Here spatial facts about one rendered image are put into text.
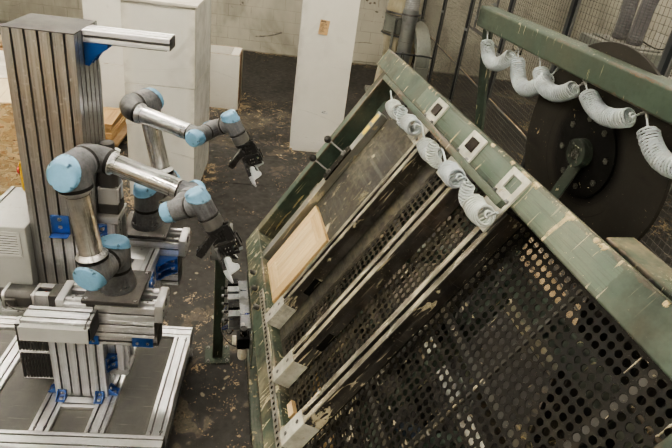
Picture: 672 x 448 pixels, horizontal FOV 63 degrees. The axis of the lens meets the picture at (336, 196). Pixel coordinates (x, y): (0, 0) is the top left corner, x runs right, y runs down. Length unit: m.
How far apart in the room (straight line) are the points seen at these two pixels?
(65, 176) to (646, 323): 1.72
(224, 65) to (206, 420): 5.04
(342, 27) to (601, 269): 4.96
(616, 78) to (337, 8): 4.25
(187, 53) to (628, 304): 3.91
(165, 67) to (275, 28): 5.96
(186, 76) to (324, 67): 1.91
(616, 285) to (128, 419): 2.39
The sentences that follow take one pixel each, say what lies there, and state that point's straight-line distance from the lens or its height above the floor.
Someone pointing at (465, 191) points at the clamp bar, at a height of 1.90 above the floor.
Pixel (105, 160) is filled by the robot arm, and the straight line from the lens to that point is 2.14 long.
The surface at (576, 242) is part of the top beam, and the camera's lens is 1.40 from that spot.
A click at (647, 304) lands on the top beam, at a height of 1.92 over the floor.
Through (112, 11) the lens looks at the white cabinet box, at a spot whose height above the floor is 1.28.
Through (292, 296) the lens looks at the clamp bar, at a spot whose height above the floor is 1.07.
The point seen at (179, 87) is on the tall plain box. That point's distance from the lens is 4.72.
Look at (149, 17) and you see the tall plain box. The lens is 4.63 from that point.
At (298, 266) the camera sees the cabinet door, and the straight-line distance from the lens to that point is 2.54.
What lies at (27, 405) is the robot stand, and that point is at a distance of 3.24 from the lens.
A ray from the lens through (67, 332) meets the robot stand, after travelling 2.45.
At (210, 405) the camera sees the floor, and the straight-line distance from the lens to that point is 3.36.
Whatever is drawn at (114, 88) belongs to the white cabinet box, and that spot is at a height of 0.45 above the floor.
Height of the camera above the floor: 2.53
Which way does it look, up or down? 27 degrees down
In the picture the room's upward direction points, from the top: 8 degrees clockwise
